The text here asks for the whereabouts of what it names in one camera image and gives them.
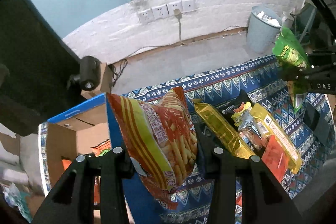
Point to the orange green rice cracker bag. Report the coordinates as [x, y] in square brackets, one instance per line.
[102, 148]

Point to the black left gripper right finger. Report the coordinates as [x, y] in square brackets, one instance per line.
[263, 198]

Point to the black cloth backdrop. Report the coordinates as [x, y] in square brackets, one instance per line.
[35, 68]

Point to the orange snack bag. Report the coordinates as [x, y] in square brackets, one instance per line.
[66, 163]

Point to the silver foil snack pack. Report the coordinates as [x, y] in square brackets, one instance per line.
[250, 130]

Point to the red yellow fries snack bag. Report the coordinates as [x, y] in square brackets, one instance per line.
[160, 140]

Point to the light blue waste bin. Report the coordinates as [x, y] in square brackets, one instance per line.
[264, 25]

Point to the small orange red snack pack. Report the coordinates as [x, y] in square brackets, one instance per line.
[275, 159]

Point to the white wall socket strip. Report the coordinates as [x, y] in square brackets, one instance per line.
[166, 10]

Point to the yellow long snack pack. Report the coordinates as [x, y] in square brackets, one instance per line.
[269, 127]
[227, 135]

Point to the black yellow noodle snack bag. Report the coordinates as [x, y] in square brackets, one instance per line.
[235, 105]

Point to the black cylinder device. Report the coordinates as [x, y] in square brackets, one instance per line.
[88, 77]

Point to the blue cardboard box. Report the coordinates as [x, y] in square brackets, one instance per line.
[75, 132]

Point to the small brown cardboard box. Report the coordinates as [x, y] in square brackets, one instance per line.
[105, 84]

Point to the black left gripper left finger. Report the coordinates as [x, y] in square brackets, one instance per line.
[89, 183]

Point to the blue patterned tablecloth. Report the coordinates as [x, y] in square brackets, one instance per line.
[250, 96]

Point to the green snack bag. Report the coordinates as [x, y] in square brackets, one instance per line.
[292, 57]

